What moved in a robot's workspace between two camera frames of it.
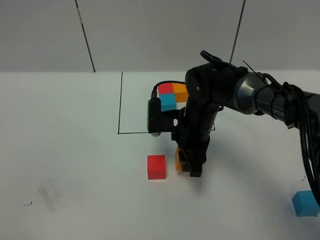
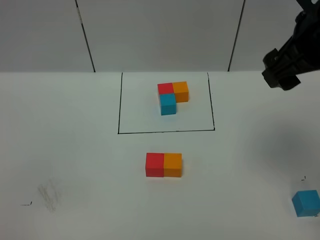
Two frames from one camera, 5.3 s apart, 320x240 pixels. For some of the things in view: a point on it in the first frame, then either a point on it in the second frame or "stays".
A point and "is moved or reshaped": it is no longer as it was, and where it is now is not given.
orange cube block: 179,165 is moved or reshaped
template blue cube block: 168,101 stays
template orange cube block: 181,93 stays
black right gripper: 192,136 → 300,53
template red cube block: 166,88 stays
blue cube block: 305,204 stays
